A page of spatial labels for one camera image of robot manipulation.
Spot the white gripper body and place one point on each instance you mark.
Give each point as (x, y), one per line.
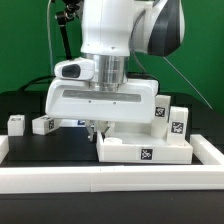
(133, 102)

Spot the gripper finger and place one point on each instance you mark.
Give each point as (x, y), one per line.
(108, 129)
(90, 128)

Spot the white square tabletop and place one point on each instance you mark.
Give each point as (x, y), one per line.
(124, 147)

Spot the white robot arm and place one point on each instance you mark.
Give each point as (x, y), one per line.
(95, 87)

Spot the white obstacle fence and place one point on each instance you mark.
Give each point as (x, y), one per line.
(209, 174)

